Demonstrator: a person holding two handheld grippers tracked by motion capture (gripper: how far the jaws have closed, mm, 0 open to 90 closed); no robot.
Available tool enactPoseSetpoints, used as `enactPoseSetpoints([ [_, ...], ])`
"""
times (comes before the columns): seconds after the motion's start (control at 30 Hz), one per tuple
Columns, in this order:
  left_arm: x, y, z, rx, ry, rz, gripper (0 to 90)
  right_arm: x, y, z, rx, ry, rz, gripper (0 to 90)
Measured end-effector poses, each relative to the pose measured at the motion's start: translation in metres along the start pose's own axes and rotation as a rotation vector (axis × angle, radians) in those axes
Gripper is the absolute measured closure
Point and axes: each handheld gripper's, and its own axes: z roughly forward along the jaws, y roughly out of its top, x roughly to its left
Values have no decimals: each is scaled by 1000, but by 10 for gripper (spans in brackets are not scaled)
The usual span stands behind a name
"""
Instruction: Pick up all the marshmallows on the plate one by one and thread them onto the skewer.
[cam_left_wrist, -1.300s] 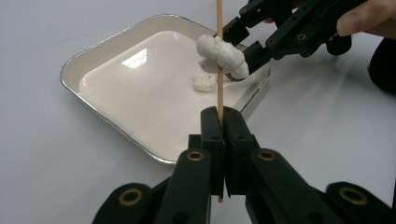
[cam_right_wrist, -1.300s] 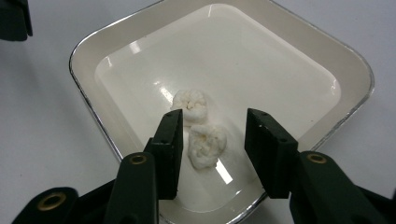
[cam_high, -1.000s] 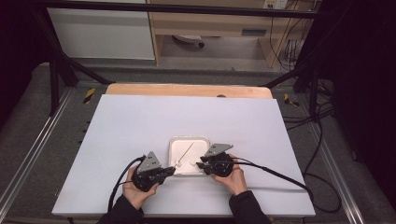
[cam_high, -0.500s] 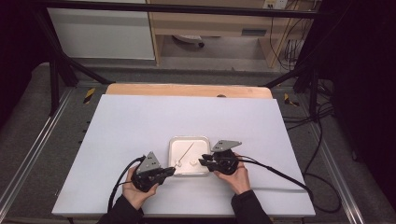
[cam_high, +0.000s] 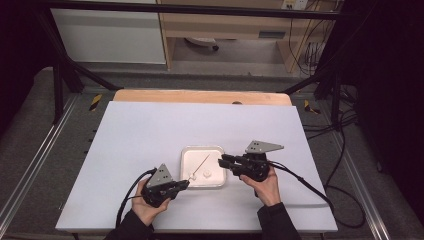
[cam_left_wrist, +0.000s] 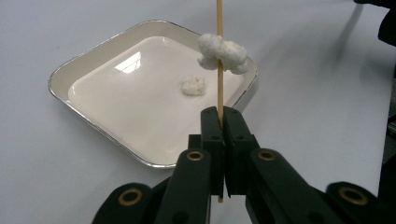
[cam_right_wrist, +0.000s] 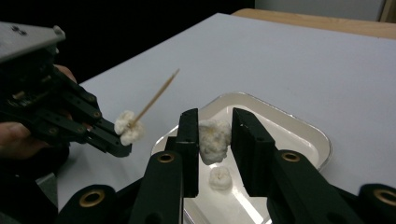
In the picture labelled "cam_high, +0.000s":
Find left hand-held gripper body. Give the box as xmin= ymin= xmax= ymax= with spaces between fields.
xmin=141 ymin=163 xmax=183 ymax=208

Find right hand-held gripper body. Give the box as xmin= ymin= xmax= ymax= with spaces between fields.
xmin=233 ymin=140 xmax=285 ymax=183

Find thin wooden skewer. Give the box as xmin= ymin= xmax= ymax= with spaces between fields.
xmin=187 ymin=153 xmax=211 ymax=183

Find square white tray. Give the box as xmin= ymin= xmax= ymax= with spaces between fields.
xmin=179 ymin=145 xmax=228 ymax=189

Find person's left hand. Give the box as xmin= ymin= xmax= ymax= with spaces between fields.
xmin=131 ymin=178 xmax=172 ymax=227

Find person's right hand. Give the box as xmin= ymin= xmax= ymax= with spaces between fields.
xmin=239 ymin=164 xmax=283 ymax=208

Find white foam board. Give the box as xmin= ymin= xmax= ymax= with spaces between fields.
xmin=54 ymin=100 xmax=339 ymax=234

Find wooden table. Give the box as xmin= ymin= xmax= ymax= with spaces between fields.
xmin=113 ymin=88 xmax=293 ymax=107

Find yellow black tape strip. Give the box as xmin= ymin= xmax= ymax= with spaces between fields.
xmin=303 ymin=99 xmax=322 ymax=115
xmin=88 ymin=93 xmax=104 ymax=112

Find black metal stand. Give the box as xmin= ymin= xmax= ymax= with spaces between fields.
xmin=33 ymin=9 xmax=124 ymax=125
xmin=281 ymin=19 xmax=344 ymax=129

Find office chair base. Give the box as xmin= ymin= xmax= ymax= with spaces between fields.
xmin=184 ymin=36 xmax=221 ymax=52

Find light wooden desk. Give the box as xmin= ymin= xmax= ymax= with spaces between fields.
xmin=156 ymin=0 xmax=338 ymax=74

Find black metal crossbar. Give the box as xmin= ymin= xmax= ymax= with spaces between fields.
xmin=34 ymin=0 xmax=341 ymax=21

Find white cabinet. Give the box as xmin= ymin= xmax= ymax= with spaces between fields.
xmin=50 ymin=8 xmax=167 ymax=65

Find left hand-held gripper cable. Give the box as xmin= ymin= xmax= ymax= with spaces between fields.
xmin=114 ymin=167 xmax=158 ymax=229

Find hand-held gripper cable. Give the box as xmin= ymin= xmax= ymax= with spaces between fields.
xmin=268 ymin=160 xmax=367 ymax=230
xmin=114 ymin=167 xmax=158 ymax=229

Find right hand-held gripper cable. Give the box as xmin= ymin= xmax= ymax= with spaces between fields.
xmin=268 ymin=160 xmax=367 ymax=230

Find black floor cables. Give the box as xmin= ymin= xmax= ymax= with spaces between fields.
xmin=301 ymin=84 xmax=361 ymax=141

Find aluminium floor rail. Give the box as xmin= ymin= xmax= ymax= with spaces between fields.
xmin=0 ymin=94 xmax=82 ymax=219
xmin=328 ymin=131 xmax=392 ymax=240

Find hanging black cables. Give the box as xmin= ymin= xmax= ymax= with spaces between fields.
xmin=287 ymin=0 xmax=334 ymax=77

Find white wall outlet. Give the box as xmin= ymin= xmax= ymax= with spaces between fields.
xmin=280 ymin=0 xmax=310 ymax=11

